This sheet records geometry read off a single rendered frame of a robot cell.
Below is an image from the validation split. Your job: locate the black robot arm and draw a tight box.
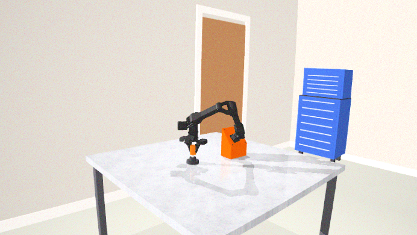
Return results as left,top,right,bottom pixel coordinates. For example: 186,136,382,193
177,101,245,144

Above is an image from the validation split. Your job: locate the orange knob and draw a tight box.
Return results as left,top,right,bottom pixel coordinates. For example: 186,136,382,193
190,145,196,155

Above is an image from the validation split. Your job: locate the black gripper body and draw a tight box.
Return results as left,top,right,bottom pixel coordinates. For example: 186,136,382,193
179,130,207,145

